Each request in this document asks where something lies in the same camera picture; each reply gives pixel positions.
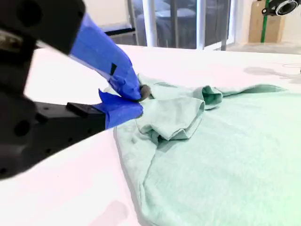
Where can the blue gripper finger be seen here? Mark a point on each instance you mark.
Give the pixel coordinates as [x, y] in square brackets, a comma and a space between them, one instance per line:
[94, 120]
[101, 51]

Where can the pale green T-shirt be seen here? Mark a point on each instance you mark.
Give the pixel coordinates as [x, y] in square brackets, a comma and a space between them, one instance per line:
[211, 164]

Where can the white round pillar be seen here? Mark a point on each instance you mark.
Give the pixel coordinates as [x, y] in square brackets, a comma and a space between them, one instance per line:
[149, 23]

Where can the green pole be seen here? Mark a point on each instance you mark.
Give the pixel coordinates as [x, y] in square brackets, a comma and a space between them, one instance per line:
[265, 26]

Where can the brown cardboard box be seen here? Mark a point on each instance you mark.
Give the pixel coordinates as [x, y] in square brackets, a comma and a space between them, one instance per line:
[274, 30]

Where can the white window frame post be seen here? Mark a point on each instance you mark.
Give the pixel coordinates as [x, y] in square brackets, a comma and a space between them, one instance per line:
[201, 23]

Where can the black and white camera box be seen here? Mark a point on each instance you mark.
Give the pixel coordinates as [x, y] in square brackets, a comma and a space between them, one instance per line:
[281, 7]

